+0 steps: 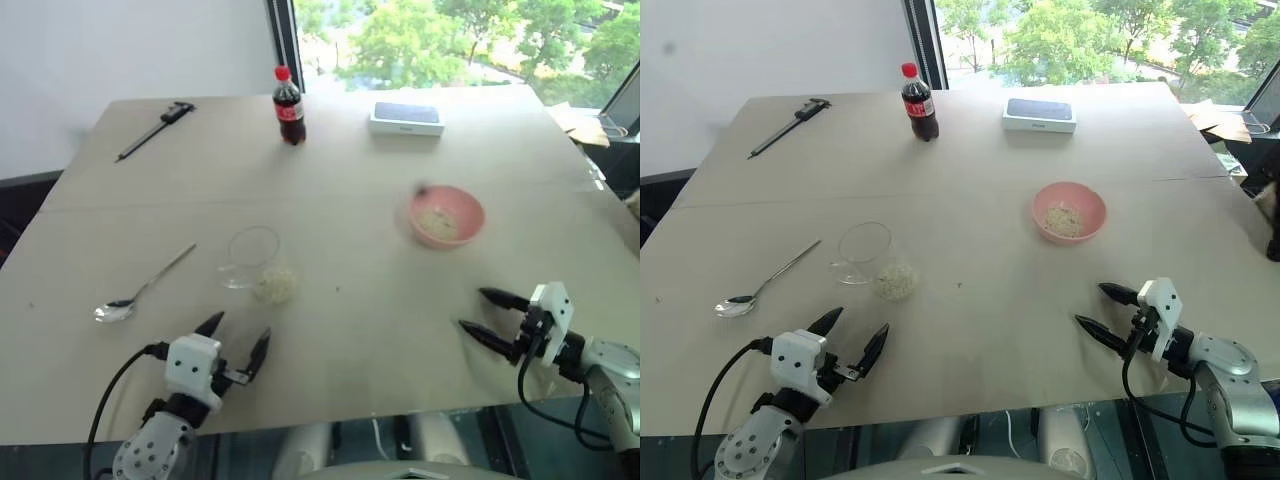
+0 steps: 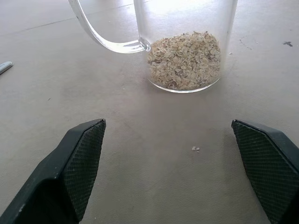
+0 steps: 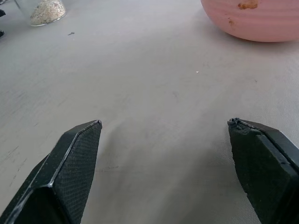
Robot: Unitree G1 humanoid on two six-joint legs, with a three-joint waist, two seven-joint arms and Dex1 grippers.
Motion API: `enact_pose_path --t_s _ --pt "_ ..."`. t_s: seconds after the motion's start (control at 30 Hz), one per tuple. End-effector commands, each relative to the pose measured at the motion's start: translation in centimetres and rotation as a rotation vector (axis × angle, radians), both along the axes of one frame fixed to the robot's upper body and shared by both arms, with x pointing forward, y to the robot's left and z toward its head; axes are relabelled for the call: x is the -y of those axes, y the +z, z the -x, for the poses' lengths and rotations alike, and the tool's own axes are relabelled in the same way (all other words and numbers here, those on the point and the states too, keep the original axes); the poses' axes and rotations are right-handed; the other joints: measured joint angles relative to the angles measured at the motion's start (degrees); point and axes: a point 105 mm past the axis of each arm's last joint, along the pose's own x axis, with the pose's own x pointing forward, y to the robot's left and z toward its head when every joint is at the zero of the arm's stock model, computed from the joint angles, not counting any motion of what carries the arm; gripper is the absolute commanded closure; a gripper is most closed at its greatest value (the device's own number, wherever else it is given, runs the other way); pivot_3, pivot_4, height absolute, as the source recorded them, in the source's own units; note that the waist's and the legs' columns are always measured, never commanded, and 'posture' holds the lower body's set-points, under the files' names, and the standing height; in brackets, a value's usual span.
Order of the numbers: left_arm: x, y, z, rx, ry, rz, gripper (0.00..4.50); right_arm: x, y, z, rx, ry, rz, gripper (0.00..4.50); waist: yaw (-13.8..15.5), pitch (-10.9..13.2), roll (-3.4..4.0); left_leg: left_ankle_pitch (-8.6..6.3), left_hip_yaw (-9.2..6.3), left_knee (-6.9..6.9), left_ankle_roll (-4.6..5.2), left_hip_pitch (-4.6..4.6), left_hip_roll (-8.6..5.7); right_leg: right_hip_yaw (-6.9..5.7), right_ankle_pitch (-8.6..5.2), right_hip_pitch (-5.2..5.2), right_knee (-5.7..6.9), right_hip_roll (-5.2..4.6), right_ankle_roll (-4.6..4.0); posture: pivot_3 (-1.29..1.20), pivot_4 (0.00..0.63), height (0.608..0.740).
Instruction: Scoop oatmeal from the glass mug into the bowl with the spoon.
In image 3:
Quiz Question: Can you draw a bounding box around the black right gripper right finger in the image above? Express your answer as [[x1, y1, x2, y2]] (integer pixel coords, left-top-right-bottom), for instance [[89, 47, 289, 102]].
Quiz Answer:
[[227, 117, 299, 224]]

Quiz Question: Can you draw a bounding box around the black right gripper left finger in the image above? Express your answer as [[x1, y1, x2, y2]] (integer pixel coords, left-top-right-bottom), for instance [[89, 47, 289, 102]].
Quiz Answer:
[[0, 119, 103, 224]]

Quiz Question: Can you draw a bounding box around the clear glass with grains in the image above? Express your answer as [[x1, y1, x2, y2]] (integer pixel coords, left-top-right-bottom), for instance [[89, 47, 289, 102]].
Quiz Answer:
[[14, 0, 67, 27]]

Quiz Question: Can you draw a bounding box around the pink ribbed bowl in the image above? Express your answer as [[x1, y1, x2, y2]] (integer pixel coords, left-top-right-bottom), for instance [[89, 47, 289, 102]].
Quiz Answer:
[[200, 0, 299, 43]]

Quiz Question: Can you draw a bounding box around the black left gripper of robot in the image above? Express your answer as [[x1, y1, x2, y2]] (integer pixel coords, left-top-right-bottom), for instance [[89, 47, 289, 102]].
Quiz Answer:
[[0, 9, 6, 38]]

